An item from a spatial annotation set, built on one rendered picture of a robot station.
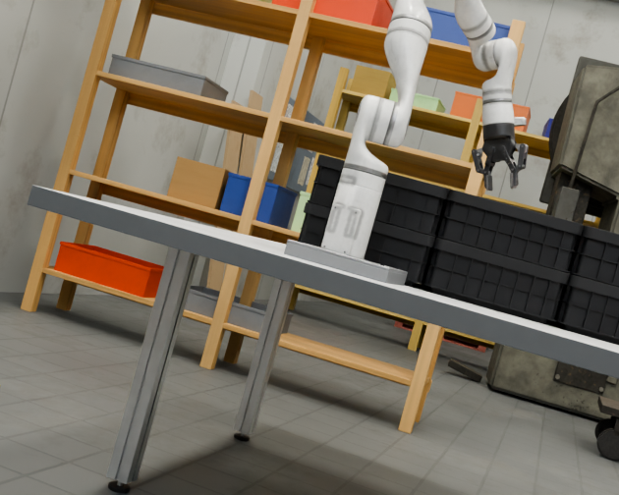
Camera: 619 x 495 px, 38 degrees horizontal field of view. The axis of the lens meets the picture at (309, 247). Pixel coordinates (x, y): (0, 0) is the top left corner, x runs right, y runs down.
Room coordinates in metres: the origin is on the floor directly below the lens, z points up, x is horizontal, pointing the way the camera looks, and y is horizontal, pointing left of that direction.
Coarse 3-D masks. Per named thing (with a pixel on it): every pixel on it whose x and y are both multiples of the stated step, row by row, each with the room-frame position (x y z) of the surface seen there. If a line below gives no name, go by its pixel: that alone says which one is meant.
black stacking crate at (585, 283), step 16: (576, 288) 1.95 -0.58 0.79; (592, 288) 1.94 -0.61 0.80; (608, 288) 1.93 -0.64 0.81; (560, 304) 2.01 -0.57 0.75; (576, 304) 1.94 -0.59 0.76; (592, 304) 1.95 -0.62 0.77; (608, 304) 1.94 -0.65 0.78; (560, 320) 1.98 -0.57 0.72; (576, 320) 1.95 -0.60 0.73; (592, 320) 1.95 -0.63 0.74; (608, 320) 1.94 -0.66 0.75; (592, 336) 1.95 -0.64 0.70; (608, 336) 1.93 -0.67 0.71
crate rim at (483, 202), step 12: (456, 192) 1.97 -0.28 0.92; (444, 204) 2.26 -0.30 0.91; (468, 204) 1.97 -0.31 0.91; (480, 204) 1.96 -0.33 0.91; (492, 204) 1.96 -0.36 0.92; (504, 204) 1.96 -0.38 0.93; (516, 216) 1.96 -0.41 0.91; (528, 216) 1.95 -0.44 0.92; (540, 216) 1.95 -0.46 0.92; (552, 216) 1.95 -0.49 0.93; (564, 228) 1.94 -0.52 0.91; (576, 228) 1.94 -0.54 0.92
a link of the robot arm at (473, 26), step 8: (456, 0) 2.05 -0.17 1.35; (464, 0) 2.03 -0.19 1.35; (472, 0) 2.04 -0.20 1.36; (456, 8) 2.06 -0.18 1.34; (464, 8) 2.04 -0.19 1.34; (472, 8) 2.05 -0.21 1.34; (480, 8) 2.06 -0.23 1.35; (456, 16) 2.08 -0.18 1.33; (464, 16) 2.06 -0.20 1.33; (472, 16) 2.06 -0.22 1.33; (480, 16) 2.07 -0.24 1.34; (488, 16) 2.09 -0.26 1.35; (464, 24) 2.08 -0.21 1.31; (472, 24) 2.08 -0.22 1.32; (480, 24) 2.08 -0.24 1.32; (488, 24) 2.09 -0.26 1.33; (464, 32) 2.12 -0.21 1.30; (472, 32) 2.10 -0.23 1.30; (480, 32) 2.09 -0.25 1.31
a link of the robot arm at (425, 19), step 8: (400, 0) 1.93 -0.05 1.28; (408, 0) 1.92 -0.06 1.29; (416, 0) 1.92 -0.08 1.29; (400, 8) 1.91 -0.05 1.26; (408, 8) 1.90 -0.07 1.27; (416, 8) 1.90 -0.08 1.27; (424, 8) 1.92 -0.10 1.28; (392, 16) 1.93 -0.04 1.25; (400, 16) 1.90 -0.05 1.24; (408, 16) 1.89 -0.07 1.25; (416, 16) 1.89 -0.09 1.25; (424, 16) 1.90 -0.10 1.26; (424, 24) 1.90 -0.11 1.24
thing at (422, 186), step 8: (320, 160) 2.00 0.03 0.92; (328, 160) 2.00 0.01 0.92; (336, 160) 2.00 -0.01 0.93; (344, 160) 1.99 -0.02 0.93; (336, 168) 1.99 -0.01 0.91; (392, 176) 1.98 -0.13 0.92; (400, 176) 1.98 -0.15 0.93; (392, 184) 1.98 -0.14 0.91; (400, 184) 1.98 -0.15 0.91; (408, 184) 1.98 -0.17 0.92; (416, 184) 1.98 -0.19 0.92; (424, 184) 1.98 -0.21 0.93; (424, 192) 1.97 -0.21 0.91; (432, 192) 1.97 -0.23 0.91; (440, 192) 1.97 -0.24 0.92; (448, 192) 1.99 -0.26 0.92
